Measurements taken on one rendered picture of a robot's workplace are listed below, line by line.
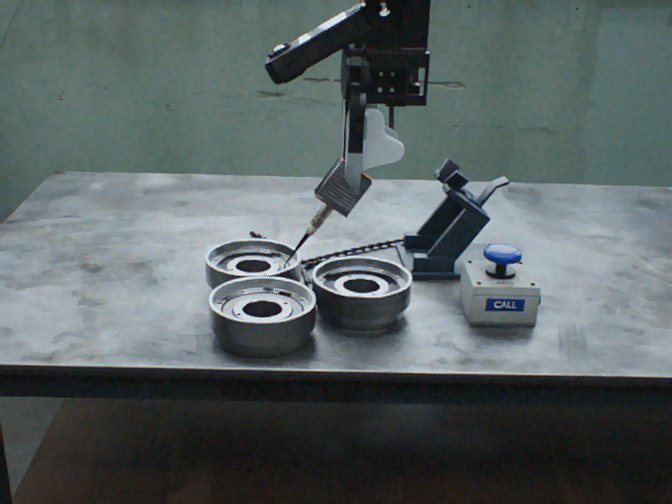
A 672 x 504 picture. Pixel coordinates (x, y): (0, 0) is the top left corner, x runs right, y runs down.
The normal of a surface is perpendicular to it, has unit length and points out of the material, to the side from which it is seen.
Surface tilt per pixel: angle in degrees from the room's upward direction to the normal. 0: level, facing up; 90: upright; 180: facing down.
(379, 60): 90
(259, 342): 90
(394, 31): 90
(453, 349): 0
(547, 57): 90
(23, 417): 0
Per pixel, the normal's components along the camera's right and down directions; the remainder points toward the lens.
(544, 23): 0.02, 0.39
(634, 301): 0.04, -0.92
